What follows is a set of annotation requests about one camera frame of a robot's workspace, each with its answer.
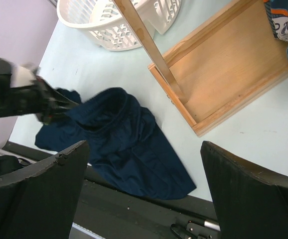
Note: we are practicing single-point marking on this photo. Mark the navy blue shorts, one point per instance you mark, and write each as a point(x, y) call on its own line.
point(127, 147)

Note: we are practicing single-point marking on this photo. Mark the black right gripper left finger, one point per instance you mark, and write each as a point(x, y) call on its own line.
point(39, 200)

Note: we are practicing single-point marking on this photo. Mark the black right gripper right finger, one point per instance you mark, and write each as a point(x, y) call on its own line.
point(250, 201)

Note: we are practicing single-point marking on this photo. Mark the white plastic basket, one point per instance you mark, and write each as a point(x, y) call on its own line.
point(102, 23)

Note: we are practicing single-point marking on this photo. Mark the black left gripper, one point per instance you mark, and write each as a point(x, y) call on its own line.
point(23, 92)

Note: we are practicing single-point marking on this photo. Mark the wooden clothes rack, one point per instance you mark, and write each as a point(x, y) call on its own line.
point(220, 67)

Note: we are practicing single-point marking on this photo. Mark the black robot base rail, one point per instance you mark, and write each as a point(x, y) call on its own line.
point(109, 214)

